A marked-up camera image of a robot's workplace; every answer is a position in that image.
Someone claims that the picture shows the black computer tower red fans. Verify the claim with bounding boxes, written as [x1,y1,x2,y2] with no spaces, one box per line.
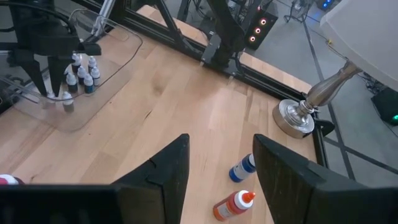
[245,6,279,50]

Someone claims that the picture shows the table lamp white shade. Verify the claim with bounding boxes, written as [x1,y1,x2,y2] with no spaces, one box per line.
[272,0,398,139]

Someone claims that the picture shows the black aluminium table frame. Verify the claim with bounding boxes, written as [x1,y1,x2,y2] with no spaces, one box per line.
[71,0,336,170]

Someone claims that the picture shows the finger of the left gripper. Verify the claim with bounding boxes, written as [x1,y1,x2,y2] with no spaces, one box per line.
[48,55,74,97]
[15,51,47,96]

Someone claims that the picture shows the black box green light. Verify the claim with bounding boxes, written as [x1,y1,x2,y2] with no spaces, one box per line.
[371,86,398,127]

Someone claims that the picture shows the device with blue light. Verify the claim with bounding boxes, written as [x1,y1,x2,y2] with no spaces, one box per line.
[315,0,336,12]

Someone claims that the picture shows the small white-capped dropper bottle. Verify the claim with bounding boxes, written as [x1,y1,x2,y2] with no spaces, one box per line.
[76,65,87,85]
[87,55,98,74]
[83,73,95,95]
[90,67,101,87]
[65,72,78,93]
[62,91,75,113]
[71,53,82,74]

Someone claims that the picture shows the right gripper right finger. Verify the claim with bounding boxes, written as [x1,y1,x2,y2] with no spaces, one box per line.
[253,134,368,224]

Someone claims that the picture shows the blue food coloring bottle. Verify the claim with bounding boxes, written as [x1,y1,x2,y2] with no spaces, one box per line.
[229,153,256,184]

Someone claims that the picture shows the silver metal post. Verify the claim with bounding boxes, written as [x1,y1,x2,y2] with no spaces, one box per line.
[91,0,116,37]

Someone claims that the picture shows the pink food coloring bottle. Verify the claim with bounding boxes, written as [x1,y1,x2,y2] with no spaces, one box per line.
[0,174,24,187]

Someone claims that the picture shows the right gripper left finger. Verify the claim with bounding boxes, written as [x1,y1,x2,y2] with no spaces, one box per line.
[116,133,190,224]

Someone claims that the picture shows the clear plastic container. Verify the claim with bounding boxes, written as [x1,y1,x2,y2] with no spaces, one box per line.
[0,7,144,133]

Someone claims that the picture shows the red food coloring bottle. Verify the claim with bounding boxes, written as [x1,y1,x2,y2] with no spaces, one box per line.
[213,190,256,222]

